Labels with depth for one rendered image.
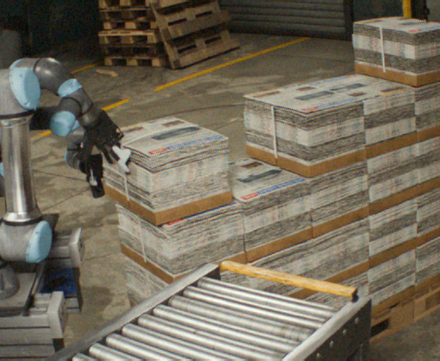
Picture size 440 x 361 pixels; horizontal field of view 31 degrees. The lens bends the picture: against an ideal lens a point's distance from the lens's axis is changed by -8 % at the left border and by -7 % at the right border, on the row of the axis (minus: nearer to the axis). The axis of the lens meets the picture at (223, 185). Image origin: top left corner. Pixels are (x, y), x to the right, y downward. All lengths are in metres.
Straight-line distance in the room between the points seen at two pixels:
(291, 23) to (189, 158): 8.02
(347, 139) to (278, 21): 7.69
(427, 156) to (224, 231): 1.02
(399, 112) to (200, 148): 0.91
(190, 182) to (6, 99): 0.81
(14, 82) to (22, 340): 0.76
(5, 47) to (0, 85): 7.51
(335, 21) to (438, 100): 6.92
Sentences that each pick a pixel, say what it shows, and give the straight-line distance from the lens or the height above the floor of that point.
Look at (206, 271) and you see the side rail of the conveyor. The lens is 2.44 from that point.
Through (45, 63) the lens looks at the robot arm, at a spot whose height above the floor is 1.33.
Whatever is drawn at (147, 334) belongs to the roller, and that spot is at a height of 0.80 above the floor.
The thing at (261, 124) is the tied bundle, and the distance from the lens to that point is 3.16.
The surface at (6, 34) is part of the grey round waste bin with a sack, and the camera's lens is 9.67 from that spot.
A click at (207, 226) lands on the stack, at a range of 2.79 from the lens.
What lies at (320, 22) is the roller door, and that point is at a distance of 10.40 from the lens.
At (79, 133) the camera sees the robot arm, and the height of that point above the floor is 0.99.
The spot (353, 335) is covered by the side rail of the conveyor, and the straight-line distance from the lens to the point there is 2.18.
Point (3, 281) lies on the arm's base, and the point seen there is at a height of 0.86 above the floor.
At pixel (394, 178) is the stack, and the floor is 0.72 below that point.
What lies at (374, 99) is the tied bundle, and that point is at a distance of 3.15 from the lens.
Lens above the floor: 1.84
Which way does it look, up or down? 20 degrees down
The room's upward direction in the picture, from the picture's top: 5 degrees counter-clockwise
